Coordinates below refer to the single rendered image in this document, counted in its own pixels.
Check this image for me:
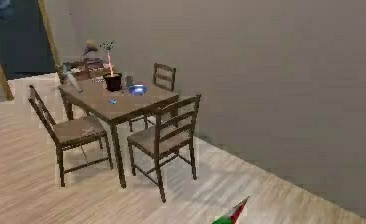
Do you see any red white green lego plant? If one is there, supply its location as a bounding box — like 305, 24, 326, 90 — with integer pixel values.
211, 196, 250, 224

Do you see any brown wooden chair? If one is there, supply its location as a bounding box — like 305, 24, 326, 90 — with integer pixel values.
126, 93, 202, 204
27, 84, 114, 188
128, 62, 177, 133

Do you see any potted plant with red stem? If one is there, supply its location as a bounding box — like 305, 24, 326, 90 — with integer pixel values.
100, 39, 123, 93

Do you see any blue bowl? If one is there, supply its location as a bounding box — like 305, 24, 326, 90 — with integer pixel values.
127, 83, 149, 97

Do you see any brown wooden dining table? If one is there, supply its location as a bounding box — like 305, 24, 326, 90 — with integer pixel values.
57, 73, 180, 190

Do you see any purple and tan figure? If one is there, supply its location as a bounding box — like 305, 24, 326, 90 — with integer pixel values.
82, 39, 100, 57

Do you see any grey bottle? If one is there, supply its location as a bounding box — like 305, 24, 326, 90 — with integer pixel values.
61, 62, 84, 94

